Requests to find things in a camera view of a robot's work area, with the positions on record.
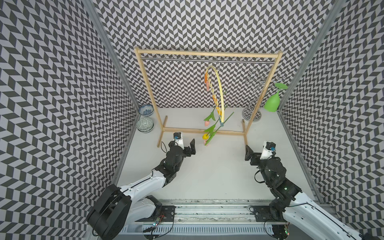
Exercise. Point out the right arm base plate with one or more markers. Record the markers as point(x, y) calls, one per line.
point(266, 214)

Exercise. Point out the aluminium front rail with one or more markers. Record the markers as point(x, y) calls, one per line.
point(212, 218)

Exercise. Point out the wooden clothes rack frame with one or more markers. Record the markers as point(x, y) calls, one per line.
point(277, 57)

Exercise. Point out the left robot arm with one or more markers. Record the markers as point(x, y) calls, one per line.
point(120, 206)

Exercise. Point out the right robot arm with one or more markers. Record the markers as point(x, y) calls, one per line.
point(294, 206)

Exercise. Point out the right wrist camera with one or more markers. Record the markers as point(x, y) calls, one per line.
point(269, 150)

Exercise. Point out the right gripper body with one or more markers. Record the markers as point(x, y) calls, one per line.
point(261, 164)

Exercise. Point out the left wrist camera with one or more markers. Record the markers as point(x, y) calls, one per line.
point(178, 139)

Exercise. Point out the yellow orange clothes peg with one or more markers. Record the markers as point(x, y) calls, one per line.
point(220, 111)

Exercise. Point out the yellow arched peg hanger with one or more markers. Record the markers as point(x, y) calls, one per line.
point(221, 102)

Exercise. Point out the metal wire glass stand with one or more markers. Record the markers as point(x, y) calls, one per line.
point(257, 78)

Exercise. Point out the yellow tulip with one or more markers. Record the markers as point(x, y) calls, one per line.
point(210, 132)

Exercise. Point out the metal rack rod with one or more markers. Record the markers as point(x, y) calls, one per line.
point(207, 61)

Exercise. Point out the pink tulip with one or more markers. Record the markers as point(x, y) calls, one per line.
point(210, 117)
point(218, 126)

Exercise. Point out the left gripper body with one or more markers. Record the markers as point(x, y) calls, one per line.
point(186, 152)

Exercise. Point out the green patterned bowl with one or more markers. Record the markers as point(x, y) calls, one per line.
point(145, 125)

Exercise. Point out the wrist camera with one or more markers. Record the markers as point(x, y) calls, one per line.
point(178, 139)
point(269, 150)

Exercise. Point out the blue patterned bowl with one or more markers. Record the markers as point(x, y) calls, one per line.
point(146, 110)

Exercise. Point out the green plastic wine glass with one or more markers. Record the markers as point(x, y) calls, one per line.
point(273, 101)

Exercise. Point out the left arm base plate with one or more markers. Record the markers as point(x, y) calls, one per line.
point(165, 212)

